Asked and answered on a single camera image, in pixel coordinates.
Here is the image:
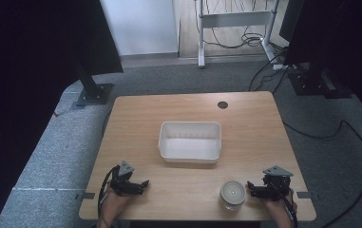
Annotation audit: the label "black metal stand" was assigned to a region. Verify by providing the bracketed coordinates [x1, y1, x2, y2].
[287, 61, 353, 100]
[71, 56, 115, 107]

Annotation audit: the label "white power strip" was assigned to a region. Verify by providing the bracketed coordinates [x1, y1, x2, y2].
[272, 64, 297, 71]

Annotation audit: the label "white desk frame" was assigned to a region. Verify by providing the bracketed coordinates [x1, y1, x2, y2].
[197, 0, 281, 69]

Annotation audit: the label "white plastic bin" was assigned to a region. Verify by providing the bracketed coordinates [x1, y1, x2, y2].
[157, 121, 223, 164]

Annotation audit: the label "person's left hand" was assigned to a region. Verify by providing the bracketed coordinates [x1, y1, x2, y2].
[98, 188, 129, 228]

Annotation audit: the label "glass jar with white lid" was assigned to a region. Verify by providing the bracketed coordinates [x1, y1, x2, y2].
[219, 180, 247, 212]

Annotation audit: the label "tangled black cables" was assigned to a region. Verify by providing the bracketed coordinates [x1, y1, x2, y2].
[193, 0, 289, 51]

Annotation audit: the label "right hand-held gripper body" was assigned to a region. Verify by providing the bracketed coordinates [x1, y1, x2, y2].
[261, 165, 295, 201]

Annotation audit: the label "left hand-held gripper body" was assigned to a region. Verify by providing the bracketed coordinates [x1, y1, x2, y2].
[109, 160, 136, 196]

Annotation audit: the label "black curtain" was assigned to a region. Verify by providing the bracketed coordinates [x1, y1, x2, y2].
[0, 0, 124, 228]
[278, 0, 362, 127]

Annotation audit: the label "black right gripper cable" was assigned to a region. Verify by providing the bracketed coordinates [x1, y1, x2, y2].
[272, 181, 299, 228]

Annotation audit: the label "thin black floor cable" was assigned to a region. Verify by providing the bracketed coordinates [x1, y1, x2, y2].
[248, 51, 289, 95]

